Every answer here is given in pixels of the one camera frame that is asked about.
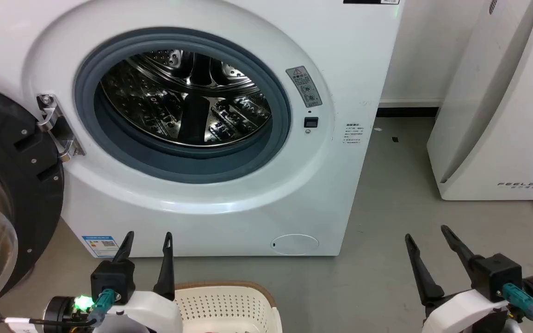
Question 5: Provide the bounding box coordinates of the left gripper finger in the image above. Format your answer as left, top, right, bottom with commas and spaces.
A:
111, 231, 136, 265
152, 232, 176, 302

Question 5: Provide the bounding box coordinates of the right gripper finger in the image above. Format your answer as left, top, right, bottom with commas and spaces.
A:
404, 234, 446, 307
440, 225, 481, 279

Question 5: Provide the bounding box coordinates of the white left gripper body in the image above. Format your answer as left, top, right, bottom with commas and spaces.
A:
92, 290, 184, 333

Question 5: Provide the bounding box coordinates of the grey rubber door gasket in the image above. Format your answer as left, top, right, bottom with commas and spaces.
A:
74, 27, 292, 185

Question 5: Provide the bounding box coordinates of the teal-plug camera cable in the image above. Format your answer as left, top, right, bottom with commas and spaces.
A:
502, 283, 533, 333
0, 289, 122, 333

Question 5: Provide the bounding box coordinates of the black round washer door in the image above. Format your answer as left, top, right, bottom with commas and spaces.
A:
0, 80, 65, 318

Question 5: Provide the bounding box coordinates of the small printed text sticker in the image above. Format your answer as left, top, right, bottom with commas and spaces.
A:
343, 122, 365, 145

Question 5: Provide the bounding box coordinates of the grey warning sticker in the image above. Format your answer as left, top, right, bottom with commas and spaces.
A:
285, 65, 323, 109

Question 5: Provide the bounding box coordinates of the left teal-plug camera cable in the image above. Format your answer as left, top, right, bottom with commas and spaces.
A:
0, 289, 122, 333

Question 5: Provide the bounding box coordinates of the white air purifier appliance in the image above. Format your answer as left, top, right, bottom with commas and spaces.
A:
427, 0, 533, 202

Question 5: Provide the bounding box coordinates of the right teal-plug camera cable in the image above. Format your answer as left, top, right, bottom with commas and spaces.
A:
502, 283, 533, 333

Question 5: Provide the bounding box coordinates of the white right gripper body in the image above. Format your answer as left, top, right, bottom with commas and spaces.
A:
422, 289, 510, 333

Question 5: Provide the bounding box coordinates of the blue energy label sticker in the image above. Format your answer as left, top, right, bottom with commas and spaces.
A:
81, 235, 120, 259

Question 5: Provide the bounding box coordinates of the white front-load washing machine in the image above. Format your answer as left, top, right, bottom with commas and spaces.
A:
0, 0, 406, 258

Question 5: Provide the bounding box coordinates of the white perforated laundry basket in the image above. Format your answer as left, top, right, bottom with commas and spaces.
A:
173, 281, 283, 333

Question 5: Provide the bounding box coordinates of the stainless steel washing machine drum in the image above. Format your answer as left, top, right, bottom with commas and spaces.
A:
99, 49, 273, 149

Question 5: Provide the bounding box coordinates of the black wall baseboard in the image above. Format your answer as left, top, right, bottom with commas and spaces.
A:
376, 107, 440, 118

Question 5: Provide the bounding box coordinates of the oval filter access cover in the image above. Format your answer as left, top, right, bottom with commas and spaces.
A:
270, 233, 320, 256

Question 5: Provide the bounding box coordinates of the metal washing machine door hinge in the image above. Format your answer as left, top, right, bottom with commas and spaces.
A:
37, 94, 86, 163

